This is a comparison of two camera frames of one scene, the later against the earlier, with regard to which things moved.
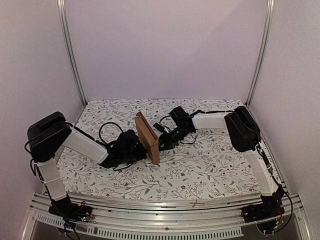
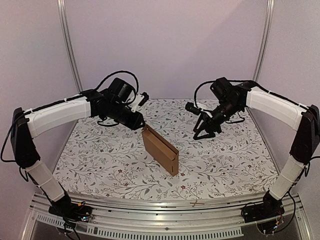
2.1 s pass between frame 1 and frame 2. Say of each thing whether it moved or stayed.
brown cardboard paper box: moved
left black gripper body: moved
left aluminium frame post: stayed
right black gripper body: moved
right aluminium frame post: stayed
